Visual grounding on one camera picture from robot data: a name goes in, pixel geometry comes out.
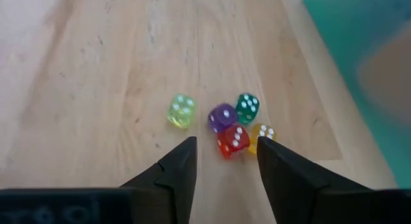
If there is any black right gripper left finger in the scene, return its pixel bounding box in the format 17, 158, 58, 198
120, 136, 198, 224

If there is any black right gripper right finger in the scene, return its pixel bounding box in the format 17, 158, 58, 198
256, 136, 370, 224

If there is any small yellow transparent die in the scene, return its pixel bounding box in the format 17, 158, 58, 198
247, 123, 277, 155

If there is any small lime transparent die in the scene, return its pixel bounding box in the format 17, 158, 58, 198
166, 94, 197, 129

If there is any small red transparent die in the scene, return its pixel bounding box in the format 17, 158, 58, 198
217, 124, 250, 160

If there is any small purple transparent die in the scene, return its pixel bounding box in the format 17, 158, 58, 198
207, 103, 238, 134

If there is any small green transparent die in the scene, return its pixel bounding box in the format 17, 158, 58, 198
235, 92, 260, 125

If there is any teal translucent plastic tray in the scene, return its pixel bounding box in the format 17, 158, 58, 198
303, 0, 411, 189

